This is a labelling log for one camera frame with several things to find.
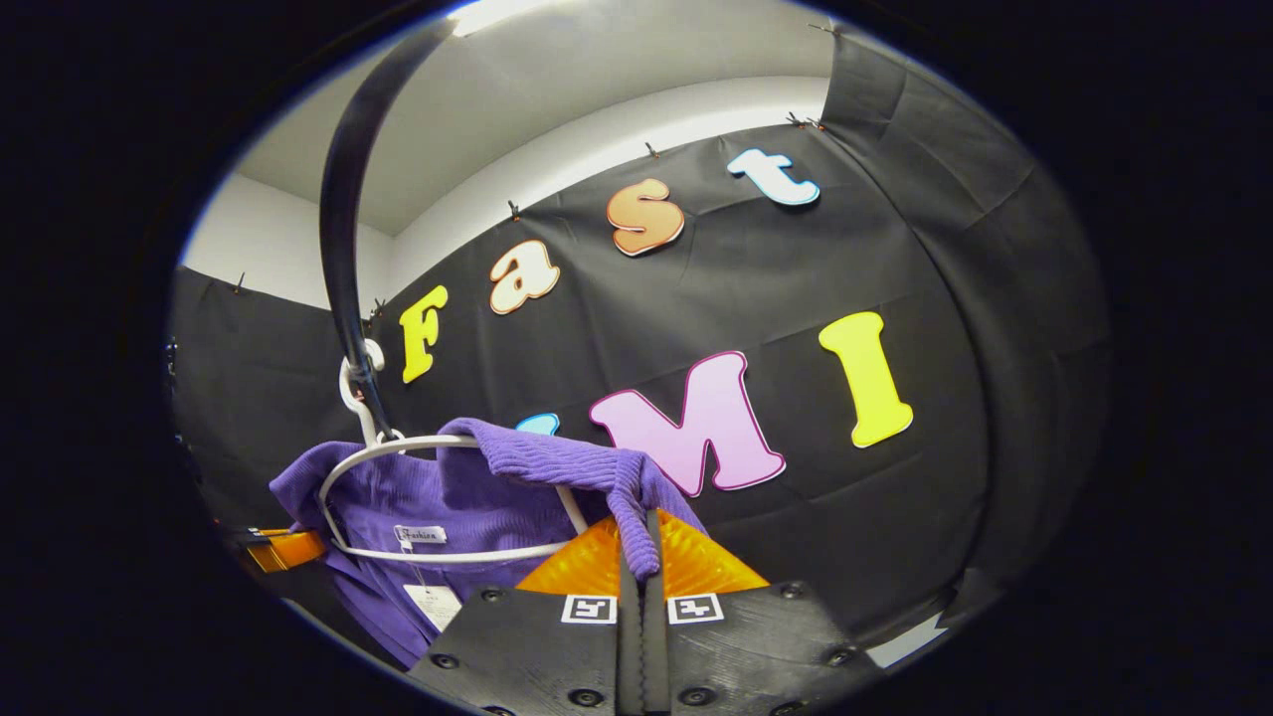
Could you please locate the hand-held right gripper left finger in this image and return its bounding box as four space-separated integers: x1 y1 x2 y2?
408 512 647 716

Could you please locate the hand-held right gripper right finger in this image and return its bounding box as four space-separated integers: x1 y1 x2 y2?
644 509 886 716

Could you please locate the purple jacket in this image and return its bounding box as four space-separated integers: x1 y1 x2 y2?
269 418 707 669

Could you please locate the white hanger with wide arms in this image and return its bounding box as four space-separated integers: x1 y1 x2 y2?
318 338 593 566

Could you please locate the black backdrop cloth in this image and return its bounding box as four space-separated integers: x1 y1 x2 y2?
164 30 1110 647

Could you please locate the black clothes rail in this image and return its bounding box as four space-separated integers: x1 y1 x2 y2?
318 15 460 439

